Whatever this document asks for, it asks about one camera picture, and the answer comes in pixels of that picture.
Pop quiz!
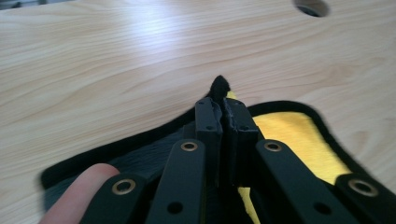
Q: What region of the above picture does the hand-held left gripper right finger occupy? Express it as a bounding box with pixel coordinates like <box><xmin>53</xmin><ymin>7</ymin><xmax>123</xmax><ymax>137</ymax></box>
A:
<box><xmin>221</xmin><ymin>98</ymin><xmax>265</xmax><ymax>189</ymax></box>

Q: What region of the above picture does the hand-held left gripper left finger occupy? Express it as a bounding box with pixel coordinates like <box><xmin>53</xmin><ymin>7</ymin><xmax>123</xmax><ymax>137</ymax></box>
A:
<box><xmin>194</xmin><ymin>97</ymin><xmax>224</xmax><ymax>190</ymax></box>

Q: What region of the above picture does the grey yellow cloth black trim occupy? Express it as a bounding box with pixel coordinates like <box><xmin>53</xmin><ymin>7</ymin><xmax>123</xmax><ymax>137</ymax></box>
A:
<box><xmin>39</xmin><ymin>74</ymin><xmax>373</xmax><ymax>224</ymax></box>

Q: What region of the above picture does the round black table hole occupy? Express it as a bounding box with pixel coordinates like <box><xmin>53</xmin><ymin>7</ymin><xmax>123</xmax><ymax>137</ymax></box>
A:
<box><xmin>292</xmin><ymin>0</ymin><xmax>331</xmax><ymax>19</ymax></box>

